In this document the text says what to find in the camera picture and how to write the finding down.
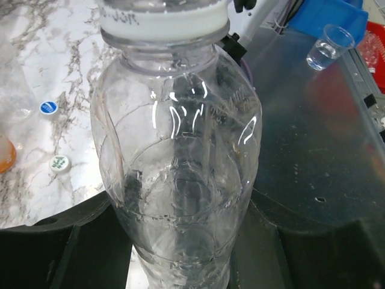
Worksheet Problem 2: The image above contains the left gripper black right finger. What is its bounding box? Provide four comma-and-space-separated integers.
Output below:
229, 190, 384, 288

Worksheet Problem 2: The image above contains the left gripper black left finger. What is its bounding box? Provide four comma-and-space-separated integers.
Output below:
1, 192, 132, 288

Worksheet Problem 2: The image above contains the orange juice bottle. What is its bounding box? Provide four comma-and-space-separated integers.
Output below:
0, 133, 17, 173

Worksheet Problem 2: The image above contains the clear bottle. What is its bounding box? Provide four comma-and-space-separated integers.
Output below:
91, 1, 262, 288
1, 30, 37, 126

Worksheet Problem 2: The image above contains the blue white bottle cap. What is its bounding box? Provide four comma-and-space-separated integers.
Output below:
39, 101, 59, 119

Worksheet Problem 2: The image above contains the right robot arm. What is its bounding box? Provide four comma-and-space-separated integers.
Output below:
217, 1, 279, 64

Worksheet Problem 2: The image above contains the clear plastic cup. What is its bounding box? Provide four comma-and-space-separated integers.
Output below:
306, 24, 356, 71

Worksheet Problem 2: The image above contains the blue plastic box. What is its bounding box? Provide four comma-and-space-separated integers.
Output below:
288, 0, 369, 45

